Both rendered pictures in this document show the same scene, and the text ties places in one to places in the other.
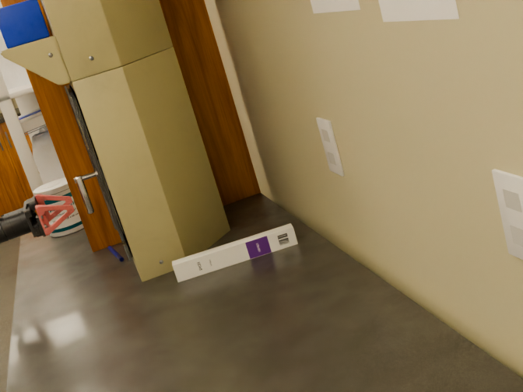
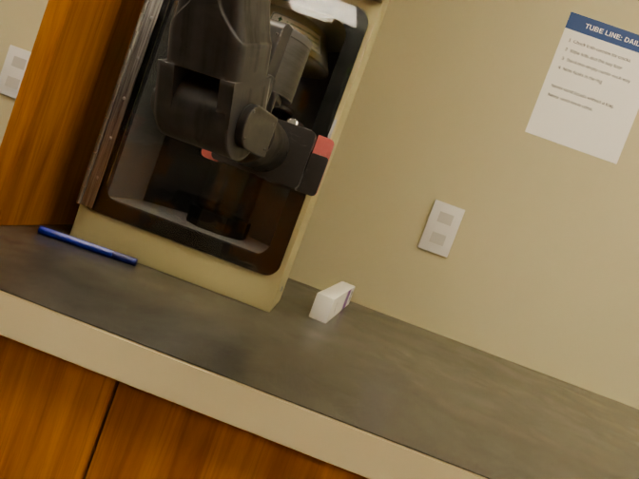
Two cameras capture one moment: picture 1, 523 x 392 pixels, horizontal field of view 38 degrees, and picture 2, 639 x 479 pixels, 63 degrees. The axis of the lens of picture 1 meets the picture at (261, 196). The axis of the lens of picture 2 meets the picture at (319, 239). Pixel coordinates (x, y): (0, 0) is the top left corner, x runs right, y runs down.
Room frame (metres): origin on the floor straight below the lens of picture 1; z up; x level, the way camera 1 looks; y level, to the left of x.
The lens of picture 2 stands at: (1.42, 1.04, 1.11)
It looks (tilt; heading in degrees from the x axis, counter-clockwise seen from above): 3 degrees down; 284
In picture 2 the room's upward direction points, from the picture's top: 20 degrees clockwise
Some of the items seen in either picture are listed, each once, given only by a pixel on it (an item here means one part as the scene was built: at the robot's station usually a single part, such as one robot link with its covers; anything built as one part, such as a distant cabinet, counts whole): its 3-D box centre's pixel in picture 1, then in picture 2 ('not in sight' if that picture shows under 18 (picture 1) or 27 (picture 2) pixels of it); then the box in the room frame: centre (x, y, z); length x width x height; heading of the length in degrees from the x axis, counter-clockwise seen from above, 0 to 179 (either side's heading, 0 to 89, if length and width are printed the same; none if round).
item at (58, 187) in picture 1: (61, 206); not in sight; (2.30, 0.60, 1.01); 0.13 x 0.13 x 0.15
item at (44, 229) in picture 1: (52, 214); (298, 161); (1.63, 0.45, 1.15); 0.09 x 0.07 x 0.07; 102
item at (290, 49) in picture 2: not in sight; (245, 81); (1.64, 0.62, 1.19); 0.12 x 0.09 x 0.11; 90
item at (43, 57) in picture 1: (36, 64); not in sight; (1.78, 0.40, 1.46); 0.32 x 0.11 x 0.10; 12
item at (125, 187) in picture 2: (97, 169); (223, 112); (1.79, 0.35, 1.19); 0.30 x 0.01 x 0.40; 12
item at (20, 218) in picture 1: (20, 222); (260, 143); (1.64, 0.52, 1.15); 0.10 x 0.07 x 0.07; 12
